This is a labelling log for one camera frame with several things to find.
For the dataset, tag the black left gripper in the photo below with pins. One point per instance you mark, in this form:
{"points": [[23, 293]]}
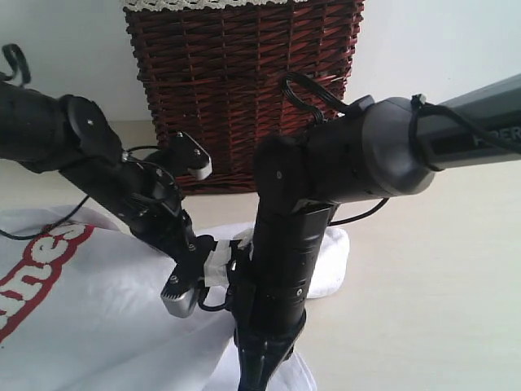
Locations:
{"points": [[156, 215]]}

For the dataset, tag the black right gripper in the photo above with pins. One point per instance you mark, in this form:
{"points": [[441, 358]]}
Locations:
{"points": [[269, 316]]}

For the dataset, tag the white t-shirt red lettering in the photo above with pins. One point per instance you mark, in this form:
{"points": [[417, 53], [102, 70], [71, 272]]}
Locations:
{"points": [[81, 310]]}

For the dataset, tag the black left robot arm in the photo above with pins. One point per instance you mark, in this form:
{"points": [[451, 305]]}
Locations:
{"points": [[71, 135]]}

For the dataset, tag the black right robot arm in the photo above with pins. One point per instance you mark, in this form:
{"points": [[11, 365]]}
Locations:
{"points": [[374, 150]]}

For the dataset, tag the dark red wicker basket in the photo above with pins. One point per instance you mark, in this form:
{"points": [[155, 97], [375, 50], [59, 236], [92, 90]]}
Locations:
{"points": [[216, 74]]}

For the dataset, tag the beige lace basket liner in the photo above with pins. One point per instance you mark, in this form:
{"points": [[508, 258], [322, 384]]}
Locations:
{"points": [[192, 5]]}

